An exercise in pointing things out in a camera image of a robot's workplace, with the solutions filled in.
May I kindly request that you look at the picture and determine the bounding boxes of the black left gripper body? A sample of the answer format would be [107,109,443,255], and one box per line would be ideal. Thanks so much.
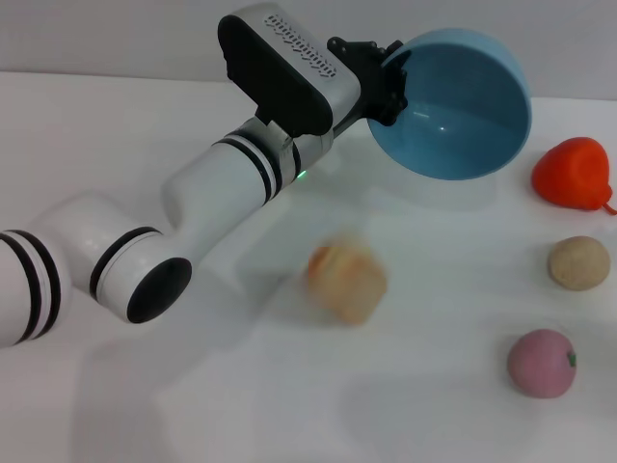
[327,36,387,137]

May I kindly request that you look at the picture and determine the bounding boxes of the blue bowl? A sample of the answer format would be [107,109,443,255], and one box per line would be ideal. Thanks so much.
[365,28,533,181]

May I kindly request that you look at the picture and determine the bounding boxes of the orange striped bread loaf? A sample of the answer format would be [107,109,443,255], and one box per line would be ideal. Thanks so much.
[307,233,389,328]

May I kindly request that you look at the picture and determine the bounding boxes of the red toy fruit with stem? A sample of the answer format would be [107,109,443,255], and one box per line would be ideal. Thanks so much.
[531,136,617,215]

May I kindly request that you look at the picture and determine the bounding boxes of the beige round potato toy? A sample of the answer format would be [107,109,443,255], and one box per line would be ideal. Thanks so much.
[548,234,612,291]

